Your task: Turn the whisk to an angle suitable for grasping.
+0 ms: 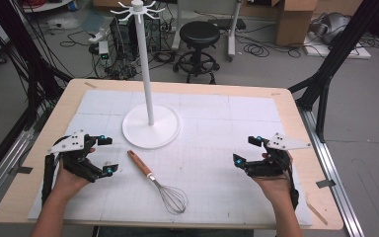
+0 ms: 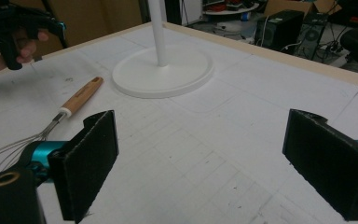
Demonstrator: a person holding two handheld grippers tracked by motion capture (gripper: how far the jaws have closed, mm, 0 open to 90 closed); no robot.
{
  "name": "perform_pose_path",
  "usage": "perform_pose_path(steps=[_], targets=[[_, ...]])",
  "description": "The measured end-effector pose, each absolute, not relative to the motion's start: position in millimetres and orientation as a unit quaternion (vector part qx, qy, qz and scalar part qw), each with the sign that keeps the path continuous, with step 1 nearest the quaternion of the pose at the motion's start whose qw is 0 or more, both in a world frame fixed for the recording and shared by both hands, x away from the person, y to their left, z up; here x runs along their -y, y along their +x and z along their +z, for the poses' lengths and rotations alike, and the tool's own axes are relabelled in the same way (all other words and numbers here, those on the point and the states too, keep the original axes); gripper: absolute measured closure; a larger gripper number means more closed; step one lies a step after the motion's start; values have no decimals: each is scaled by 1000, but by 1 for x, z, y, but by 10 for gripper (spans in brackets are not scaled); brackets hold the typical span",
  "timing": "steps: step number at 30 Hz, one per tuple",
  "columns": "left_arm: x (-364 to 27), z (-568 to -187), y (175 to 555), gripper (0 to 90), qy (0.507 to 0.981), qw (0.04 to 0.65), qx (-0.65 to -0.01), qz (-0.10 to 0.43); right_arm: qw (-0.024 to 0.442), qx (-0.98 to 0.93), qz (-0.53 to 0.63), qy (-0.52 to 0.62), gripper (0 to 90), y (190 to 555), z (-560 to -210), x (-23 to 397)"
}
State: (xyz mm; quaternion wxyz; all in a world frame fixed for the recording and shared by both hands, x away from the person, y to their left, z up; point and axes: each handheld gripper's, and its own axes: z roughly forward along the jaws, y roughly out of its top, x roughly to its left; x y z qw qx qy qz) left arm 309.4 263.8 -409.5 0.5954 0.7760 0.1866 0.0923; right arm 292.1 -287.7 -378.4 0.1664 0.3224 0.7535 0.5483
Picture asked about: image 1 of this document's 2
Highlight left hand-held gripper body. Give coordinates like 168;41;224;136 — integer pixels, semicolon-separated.
47;129;105;184

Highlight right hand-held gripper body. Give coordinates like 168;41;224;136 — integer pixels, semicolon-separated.
244;132;312;179

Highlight wooden handled metal whisk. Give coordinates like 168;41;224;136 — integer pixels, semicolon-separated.
126;149;190;216

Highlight white hook stand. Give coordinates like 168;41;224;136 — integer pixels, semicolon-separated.
110;0;182;150

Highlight person's right hand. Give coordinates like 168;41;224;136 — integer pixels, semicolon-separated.
252;152;294;205

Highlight person's left hand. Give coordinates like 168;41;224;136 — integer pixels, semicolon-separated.
50;147;97;202

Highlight white gridded mat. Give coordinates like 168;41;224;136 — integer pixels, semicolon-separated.
28;89;313;228

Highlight black tape piece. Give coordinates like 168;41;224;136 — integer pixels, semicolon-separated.
315;179;337;190
15;165;35;175

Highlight thin wooden stick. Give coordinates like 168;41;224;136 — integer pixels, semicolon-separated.
305;200;330;227

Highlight person's dark trousers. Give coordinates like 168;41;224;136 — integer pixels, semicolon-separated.
92;226;255;237

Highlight white adapter with green light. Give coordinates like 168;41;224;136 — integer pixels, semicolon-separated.
97;40;111;61

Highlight white power strip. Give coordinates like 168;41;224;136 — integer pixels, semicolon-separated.
88;28;112;44

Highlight black computer tower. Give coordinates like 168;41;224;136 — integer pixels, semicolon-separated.
109;14;163;62

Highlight white stand leg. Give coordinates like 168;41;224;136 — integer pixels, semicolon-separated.
171;0;183;51
227;0;243;62

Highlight flat black box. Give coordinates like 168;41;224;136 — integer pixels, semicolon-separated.
207;17;248;32

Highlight black round stool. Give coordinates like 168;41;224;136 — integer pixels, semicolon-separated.
172;20;222;85

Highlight cardboard box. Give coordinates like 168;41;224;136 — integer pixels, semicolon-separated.
273;0;319;47

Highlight white flat board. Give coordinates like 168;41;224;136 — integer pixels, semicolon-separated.
302;32;372;60

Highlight grey bag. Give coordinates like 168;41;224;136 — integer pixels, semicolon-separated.
310;12;352;45

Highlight aluminium rail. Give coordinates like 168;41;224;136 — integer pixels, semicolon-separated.
0;104;47;215
297;107;366;237

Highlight black metal frame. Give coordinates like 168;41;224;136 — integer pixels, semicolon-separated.
0;0;74;190
288;0;379;143

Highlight coiled black cable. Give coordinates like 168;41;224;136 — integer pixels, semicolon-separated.
152;50;177;64
243;42;271;59

